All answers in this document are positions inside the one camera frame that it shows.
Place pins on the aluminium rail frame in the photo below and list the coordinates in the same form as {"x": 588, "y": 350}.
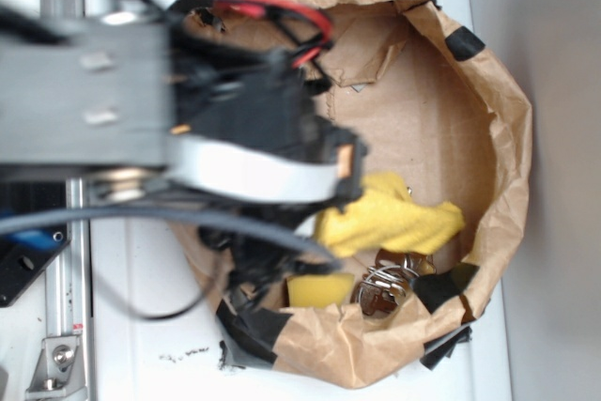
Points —
{"x": 67, "y": 363}

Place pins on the brown paper bag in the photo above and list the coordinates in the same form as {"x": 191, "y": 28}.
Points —
{"x": 447, "y": 127}

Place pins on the yellow cloth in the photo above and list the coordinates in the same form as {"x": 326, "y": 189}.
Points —
{"x": 385, "y": 216}

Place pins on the yellow sponge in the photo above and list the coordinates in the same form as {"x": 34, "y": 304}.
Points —
{"x": 319, "y": 291}

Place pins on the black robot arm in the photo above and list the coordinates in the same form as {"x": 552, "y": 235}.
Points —
{"x": 142, "y": 108}

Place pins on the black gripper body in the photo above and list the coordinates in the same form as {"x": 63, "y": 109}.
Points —
{"x": 247, "y": 129}

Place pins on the silver key bunch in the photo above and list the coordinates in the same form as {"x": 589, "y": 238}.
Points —
{"x": 385, "y": 285}

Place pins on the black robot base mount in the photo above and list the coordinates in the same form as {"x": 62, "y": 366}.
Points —
{"x": 25, "y": 256}

